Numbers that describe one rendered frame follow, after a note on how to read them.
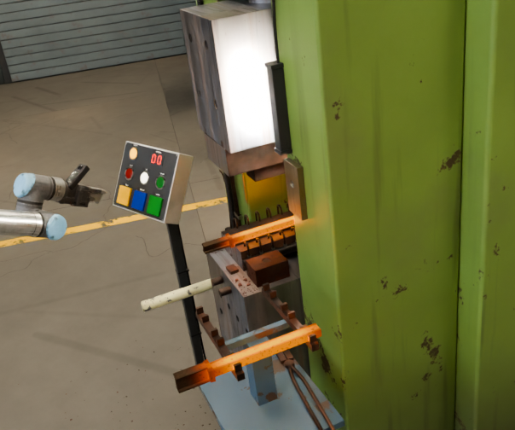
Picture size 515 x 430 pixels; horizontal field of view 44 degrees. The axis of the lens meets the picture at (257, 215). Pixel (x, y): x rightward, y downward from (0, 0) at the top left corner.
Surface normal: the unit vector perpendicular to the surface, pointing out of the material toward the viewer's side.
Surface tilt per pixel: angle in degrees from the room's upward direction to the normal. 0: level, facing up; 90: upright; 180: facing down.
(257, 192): 90
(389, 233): 90
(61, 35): 90
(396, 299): 90
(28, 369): 0
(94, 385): 0
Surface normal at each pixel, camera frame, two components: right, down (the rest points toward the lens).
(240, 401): -0.12, -0.88
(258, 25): 0.39, 0.37
